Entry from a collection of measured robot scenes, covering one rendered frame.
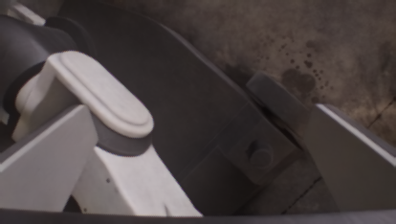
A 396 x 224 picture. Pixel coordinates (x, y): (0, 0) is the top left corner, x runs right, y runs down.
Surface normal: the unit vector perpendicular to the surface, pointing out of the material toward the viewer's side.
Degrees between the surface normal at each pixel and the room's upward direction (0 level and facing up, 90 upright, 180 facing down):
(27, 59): 49
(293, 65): 0
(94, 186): 20
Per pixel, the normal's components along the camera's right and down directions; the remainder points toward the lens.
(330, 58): -0.22, 0.19
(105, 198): -0.47, -0.06
